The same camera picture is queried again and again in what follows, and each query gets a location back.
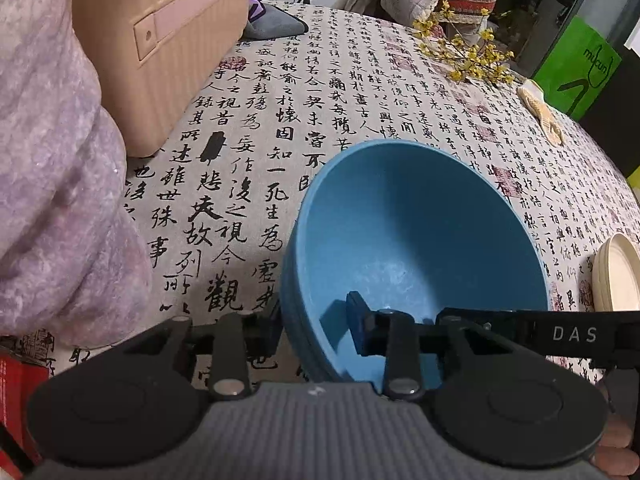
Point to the beige pink small suitcase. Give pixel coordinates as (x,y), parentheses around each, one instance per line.
(165,60)

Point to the black paper bag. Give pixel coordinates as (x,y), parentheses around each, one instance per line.
(625,125)

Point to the green paper bag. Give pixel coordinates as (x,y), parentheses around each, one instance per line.
(575,70)

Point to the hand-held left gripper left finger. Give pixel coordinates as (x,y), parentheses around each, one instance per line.
(274,335)

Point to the white yellow knitted glove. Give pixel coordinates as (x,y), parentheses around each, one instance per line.
(537,105)

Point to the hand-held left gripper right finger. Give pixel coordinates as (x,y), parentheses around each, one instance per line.
(356,322)

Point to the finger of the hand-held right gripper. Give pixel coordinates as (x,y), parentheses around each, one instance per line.
(510,325)

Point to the red box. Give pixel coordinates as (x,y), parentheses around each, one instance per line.
(20,390)

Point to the yellow blossom branch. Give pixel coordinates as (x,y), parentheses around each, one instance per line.
(470,60)

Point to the person's right hand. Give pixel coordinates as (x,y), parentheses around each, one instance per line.
(622,440)

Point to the purple textured vase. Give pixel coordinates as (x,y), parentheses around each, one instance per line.
(55,185)

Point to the grey purple cloth pouch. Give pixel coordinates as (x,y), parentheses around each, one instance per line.
(275,20)

